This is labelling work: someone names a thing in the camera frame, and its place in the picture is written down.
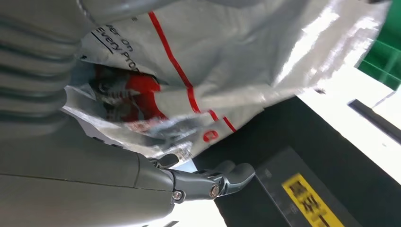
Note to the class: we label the yellow label sticker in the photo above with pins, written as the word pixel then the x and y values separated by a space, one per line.
pixel 310 202

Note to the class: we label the green plastic crate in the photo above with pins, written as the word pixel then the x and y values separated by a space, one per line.
pixel 385 59

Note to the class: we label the black inbound scanner machine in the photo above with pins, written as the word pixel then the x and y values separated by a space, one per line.
pixel 282 141

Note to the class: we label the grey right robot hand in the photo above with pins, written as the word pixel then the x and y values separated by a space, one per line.
pixel 78 188

